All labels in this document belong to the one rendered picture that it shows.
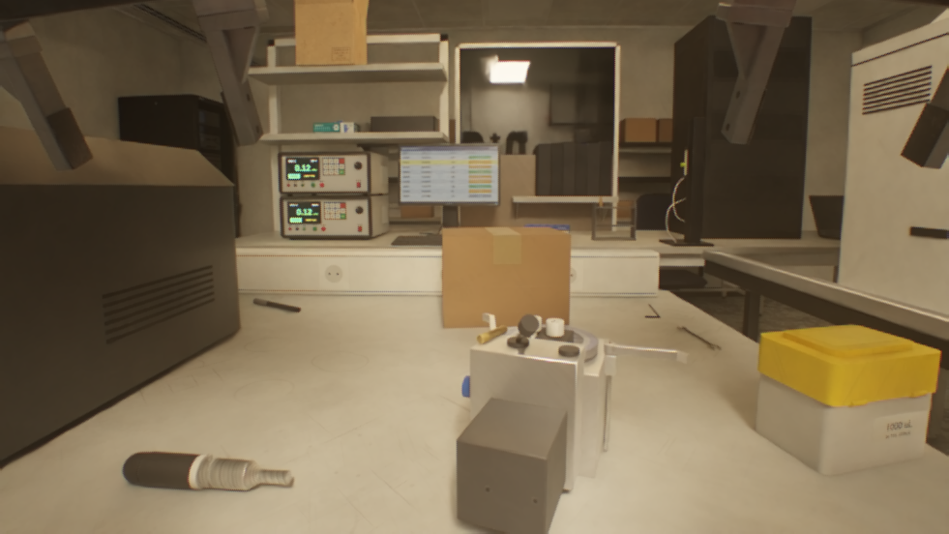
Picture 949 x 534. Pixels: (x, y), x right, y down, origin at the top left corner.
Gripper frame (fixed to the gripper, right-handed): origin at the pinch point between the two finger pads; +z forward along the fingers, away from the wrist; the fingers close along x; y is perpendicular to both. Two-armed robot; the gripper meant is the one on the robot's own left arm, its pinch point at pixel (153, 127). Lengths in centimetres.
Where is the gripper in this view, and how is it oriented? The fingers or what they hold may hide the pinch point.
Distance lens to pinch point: 41.7
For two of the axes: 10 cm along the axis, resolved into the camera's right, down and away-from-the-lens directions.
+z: 0.7, 8.6, 5.0
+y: -1.6, -4.9, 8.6
